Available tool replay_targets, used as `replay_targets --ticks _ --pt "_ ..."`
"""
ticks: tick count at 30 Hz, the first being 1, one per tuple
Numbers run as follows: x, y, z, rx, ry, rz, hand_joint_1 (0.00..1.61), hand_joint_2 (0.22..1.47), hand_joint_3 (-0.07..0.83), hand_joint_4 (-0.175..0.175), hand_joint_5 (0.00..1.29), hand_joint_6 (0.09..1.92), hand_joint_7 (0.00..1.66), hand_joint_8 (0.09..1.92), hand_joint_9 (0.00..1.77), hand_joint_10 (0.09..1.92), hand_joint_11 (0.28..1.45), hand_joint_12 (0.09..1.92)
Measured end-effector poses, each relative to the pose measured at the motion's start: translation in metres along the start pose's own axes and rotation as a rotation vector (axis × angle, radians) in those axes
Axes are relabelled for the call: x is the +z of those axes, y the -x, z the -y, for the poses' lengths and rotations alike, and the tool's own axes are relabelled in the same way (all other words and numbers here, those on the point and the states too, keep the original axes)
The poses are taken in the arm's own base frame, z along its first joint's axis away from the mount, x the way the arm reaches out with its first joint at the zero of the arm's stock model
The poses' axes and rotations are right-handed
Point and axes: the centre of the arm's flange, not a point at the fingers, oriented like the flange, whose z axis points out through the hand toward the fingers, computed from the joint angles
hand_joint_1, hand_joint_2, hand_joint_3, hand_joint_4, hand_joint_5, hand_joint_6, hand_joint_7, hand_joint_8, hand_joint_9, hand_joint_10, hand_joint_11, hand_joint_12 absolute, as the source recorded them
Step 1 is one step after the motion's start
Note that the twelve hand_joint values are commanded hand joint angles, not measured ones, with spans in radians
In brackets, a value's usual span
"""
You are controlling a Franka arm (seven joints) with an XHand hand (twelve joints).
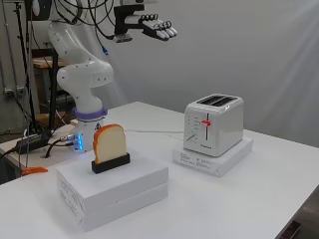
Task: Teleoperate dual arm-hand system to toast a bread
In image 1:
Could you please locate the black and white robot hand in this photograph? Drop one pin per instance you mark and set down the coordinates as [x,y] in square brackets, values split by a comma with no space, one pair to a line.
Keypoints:
[133,20]

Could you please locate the toast slice with orange crust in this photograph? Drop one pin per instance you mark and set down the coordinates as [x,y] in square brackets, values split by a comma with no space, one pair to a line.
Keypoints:
[109,144]

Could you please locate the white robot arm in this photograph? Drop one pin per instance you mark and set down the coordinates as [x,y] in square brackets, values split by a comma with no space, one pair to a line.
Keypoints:
[83,76]

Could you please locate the black stand pole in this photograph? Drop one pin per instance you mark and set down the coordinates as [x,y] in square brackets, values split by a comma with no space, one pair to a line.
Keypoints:
[29,66]

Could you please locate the steel toaster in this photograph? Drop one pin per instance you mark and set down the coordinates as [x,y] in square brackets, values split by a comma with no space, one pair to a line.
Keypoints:
[219,126]

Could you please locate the black block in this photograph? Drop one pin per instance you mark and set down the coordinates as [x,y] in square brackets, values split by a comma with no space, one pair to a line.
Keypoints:
[111,165]

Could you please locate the black power box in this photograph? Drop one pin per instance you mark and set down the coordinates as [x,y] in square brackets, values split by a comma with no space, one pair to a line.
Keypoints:
[31,141]

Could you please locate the white flat box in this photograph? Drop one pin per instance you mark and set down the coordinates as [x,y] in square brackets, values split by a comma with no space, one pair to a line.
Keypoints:
[126,207]
[113,186]
[216,164]

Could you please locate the orange tool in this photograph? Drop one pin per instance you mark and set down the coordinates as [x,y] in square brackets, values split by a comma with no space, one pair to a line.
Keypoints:
[33,170]

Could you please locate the dark brown object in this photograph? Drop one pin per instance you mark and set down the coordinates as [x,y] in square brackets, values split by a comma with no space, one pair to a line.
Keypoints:
[289,230]

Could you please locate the wooden desk with black frame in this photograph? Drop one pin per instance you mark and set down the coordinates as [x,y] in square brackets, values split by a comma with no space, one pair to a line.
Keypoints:
[45,61]

